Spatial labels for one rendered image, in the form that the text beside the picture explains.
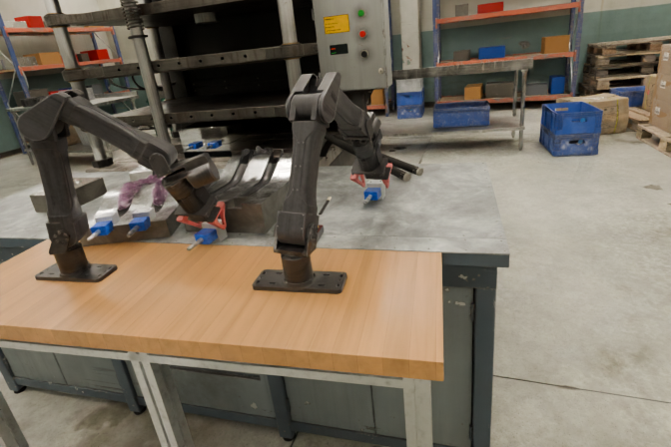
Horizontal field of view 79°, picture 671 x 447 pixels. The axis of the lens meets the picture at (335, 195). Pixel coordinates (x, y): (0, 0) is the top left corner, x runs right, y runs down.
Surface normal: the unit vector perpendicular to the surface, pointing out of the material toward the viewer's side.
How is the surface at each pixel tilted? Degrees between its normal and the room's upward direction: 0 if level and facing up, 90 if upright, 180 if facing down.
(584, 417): 0
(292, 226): 62
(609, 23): 90
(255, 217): 90
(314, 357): 90
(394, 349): 0
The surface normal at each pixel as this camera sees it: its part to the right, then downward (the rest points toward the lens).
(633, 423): -0.11, -0.93
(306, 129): -0.43, -0.11
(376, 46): -0.25, 0.36
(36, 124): 0.12, 0.33
